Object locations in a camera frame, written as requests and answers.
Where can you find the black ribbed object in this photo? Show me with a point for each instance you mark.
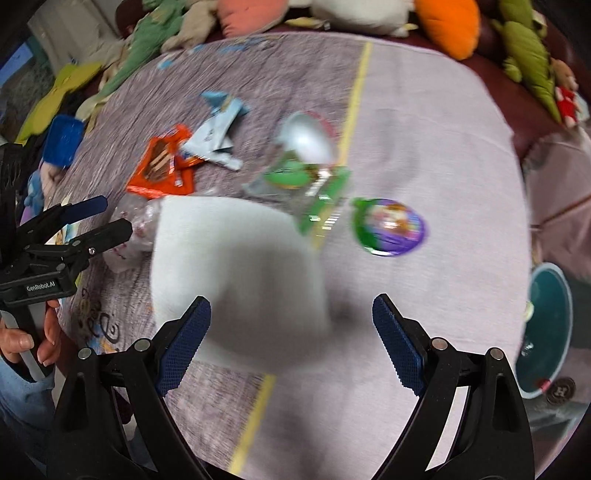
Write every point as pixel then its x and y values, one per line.
pixel 9 194

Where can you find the green clear snack packet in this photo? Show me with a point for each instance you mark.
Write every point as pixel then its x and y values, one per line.
pixel 323 203

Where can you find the small brown teddy bear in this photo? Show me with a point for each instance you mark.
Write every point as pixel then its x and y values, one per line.
pixel 565 99

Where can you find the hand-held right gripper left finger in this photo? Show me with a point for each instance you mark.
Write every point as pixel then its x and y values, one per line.
pixel 182 346

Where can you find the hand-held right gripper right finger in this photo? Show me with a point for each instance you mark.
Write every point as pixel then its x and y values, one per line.
pixel 399 346

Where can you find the plaid blanket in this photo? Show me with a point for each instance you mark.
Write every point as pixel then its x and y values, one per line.
pixel 558 184

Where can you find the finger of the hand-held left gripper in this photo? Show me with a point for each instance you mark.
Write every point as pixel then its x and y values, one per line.
pixel 108 234
pixel 85 206

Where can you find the white duck plush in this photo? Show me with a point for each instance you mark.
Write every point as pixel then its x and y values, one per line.
pixel 351 9

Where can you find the orange snack wrapper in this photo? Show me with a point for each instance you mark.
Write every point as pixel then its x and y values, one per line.
pixel 157 161

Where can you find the purple and green round packet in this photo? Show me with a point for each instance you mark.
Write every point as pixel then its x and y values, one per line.
pixel 392 226

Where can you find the light blue snack wrapper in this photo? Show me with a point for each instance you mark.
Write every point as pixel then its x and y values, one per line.
pixel 214 134

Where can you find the blue plastic bin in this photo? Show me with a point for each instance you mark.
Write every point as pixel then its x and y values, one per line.
pixel 549 323

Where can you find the orange carrot plush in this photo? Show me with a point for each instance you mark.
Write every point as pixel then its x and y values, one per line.
pixel 448 23

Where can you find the clear plastic bag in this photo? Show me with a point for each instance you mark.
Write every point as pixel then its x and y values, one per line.
pixel 131 240

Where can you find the person's blue jeans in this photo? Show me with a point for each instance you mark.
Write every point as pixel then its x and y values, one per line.
pixel 23 406

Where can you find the dark red leather sofa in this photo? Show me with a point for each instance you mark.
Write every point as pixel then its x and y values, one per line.
pixel 531 131

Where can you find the light green dinosaur plush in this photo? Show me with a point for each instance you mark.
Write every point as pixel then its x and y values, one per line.
pixel 147 37

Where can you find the beige doll plush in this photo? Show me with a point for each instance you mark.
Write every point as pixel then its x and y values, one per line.
pixel 194 23

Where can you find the pink carrot rabbit plush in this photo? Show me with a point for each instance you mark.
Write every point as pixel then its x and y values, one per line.
pixel 249 16

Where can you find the blue object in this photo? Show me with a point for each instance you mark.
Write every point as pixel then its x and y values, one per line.
pixel 62 141

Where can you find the yellow-green plush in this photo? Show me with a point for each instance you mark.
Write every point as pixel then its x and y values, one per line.
pixel 64 83

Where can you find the blue and pink soft toy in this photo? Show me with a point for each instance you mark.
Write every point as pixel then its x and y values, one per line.
pixel 34 189

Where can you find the person's left hand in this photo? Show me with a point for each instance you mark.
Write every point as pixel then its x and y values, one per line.
pixel 51 332

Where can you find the olive green dinosaur plush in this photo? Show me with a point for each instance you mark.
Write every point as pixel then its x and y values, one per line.
pixel 526 50

